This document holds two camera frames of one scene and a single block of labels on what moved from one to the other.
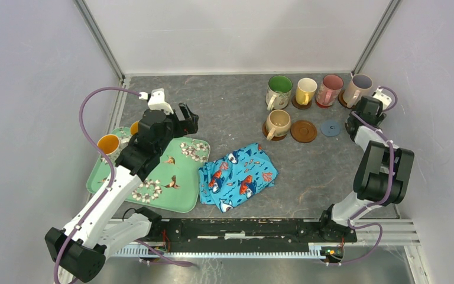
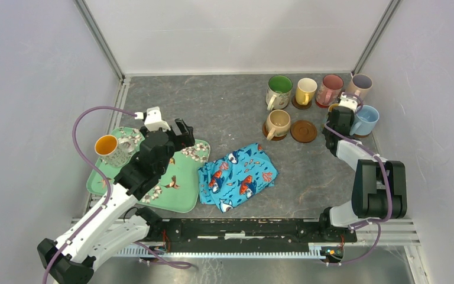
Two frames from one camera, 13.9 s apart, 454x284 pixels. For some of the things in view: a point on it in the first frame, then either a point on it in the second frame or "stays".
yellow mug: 305,90 stays
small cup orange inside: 134,128 to 331,106
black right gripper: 379,118 to 324,131
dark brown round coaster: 294,102 stays
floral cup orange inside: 109,144 stays
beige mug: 278,122 stays
